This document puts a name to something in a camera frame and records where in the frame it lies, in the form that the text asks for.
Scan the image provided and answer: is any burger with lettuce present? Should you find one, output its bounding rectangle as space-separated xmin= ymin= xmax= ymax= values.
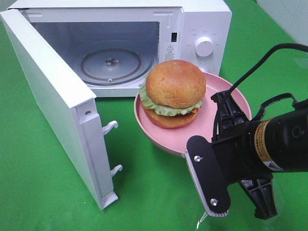
xmin=139 ymin=60 xmax=206 ymax=128

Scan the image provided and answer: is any upper white microwave knob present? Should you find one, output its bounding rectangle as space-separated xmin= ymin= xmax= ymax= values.
xmin=194 ymin=36 xmax=214 ymax=57

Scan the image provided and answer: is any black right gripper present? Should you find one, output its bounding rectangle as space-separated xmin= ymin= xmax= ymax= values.
xmin=211 ymin=95 xmax=278 ymax=219

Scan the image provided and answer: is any pink round plate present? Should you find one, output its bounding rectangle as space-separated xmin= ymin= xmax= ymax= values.
xmin=134 ymin=73 xmax=253 ymax=156

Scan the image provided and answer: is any white microwave door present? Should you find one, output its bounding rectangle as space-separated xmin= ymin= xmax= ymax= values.
xmin=0 ymin=10 xmax=122 ymax=209

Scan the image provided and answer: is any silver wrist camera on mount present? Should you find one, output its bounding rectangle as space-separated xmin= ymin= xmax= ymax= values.
xmin=185 ymin=136 xmax=231 ymax=218

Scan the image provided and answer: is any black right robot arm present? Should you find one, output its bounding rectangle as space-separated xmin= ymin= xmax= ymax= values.
xmin=211 ymin=91 xmax=308 ymax=219

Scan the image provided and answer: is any white microwave oven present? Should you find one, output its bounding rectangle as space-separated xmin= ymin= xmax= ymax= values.
xmin=5 ymin=0 xmax=232 ymax=97

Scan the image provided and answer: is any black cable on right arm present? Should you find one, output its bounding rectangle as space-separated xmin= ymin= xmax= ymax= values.
xmin=214 ymin=43 xmax=308 ymax=135

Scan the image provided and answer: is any glass microwave turntable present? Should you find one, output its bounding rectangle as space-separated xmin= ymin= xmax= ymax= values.
xmin=80 ymin=49 xmax=154 ymax=86

